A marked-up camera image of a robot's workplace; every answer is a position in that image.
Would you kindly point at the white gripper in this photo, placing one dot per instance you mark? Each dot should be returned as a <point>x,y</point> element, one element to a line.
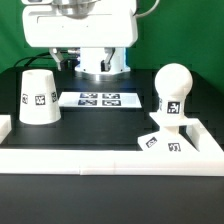
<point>80,23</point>

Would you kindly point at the white lamp shade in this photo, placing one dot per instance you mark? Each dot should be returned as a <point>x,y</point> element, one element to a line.
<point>39,101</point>

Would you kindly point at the white lamp bulb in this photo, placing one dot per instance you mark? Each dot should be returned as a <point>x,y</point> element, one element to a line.
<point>173,83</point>

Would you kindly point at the white lamp base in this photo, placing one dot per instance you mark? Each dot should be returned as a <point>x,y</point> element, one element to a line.
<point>167,139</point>

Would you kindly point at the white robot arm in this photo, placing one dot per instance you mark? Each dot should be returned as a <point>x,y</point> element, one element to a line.
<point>90,61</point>

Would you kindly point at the white marker sheet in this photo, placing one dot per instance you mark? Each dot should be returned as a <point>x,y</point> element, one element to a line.
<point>99,100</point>

